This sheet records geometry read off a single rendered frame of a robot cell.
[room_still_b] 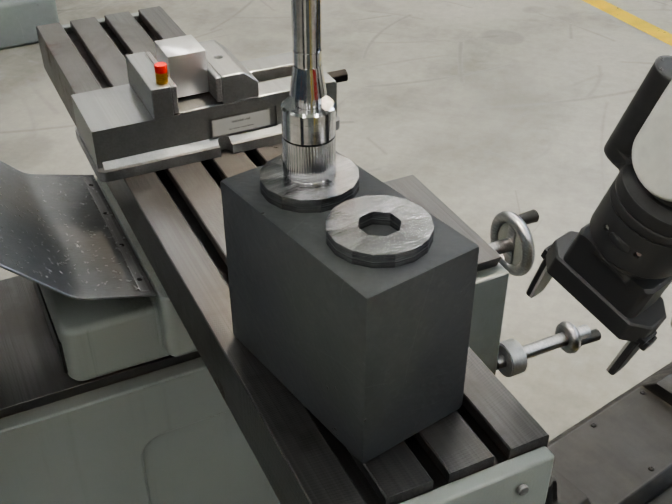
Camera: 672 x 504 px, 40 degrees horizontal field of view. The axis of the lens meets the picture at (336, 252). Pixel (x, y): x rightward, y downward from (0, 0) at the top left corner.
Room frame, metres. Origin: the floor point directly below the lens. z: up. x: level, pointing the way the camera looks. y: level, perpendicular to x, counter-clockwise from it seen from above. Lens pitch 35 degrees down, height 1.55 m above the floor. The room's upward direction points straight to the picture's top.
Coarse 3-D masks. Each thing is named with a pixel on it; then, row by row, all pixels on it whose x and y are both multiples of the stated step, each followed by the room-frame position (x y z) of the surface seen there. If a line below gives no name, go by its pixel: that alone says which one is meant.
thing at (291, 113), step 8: (288, 104) 0.71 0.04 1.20; (328, 104) 0.71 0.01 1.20; (288, 112) 0.70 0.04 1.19; (296, 112) 0.70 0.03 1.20; (304, 112) 0.70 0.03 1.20; (312, 112) 0.70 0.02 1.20; (320, 112) 0.70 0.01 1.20; (328, 112) 0.70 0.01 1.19; (288, 120) 0.70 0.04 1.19; (296, 120) 0.69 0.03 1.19; (304, 120) 0.69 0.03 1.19; (312, 120) 0.69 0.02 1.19; (320, 120) 0.69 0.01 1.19; (328, 120) 0.70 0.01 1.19
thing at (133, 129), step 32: (128, 64) 1.17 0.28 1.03; (256, 64) 1.24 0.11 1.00; (288, 64) 1.24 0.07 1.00; (96, 96) 1.14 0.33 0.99; (128, 96) 1.14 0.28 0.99; (160, 96) 1.08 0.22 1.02; (192, 96) 1.14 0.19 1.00; (288, 96) 1.16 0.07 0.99; (96, 128) 1.05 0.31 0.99; (128, 128) 1.06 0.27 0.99; (160, 128) 1.08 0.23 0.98; (192, 128) 1.10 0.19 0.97; (224, 128) 1.12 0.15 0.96; (256, 128) 1.14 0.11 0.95; (96, 160) 1.04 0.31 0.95; (128, 160) 1.05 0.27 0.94; (160, 160) 1.06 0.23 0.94; (192, 160) 1.08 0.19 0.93
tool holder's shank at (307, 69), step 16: (304, 0) 0.70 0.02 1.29; (320, 0) 0.71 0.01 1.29; (304, 16) 0.70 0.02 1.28; (320, 16) 0.71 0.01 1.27; (304, 32) 0.70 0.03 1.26; (320, 32) 0.71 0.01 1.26; (304, 48) 0.70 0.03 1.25; (320, 48) 0.71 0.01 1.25; (304, 64) 0.70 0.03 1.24; (320, 64) 0.71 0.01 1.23; (304, 80) 0.70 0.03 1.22; (320, 80) 0.71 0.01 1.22; (304, 96) 0.70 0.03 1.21; (320, 96) 0.70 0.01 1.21
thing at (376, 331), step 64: (256, 192) 0.70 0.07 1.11; (320, 192) 0.68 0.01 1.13; (384, 192) 0.70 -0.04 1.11; (256, 256) 0.68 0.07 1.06; (320, 256) 0.61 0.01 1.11; (384, 256) 0.59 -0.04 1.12; (448, 256) 0.61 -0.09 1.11; (256, 320) 0.68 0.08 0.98; (320, 320) 0.60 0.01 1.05; (384, 320) 0.56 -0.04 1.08; (448, 320) 0.60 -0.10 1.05; (320, 384) 0.60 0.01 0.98; (384, 384) 0.56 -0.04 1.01; (448, 384) 0.61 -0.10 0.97; (384, 448) 0.56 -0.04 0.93
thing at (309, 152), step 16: (288, 128) 0.70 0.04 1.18; (304, 128) 0.69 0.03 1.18; (320, 128) 0.69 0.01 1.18; (288, 144) 0.70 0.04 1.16; (304, 144) 0.69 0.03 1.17; (320, 144) 0.69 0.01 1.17; (288, 160) 0.70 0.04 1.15; (304, 160) 0.69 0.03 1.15; (320, 160) 0.69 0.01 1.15; (288, 176) 0.70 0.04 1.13; (304, 176) 0.69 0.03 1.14; (320, 176) 0.69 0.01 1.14
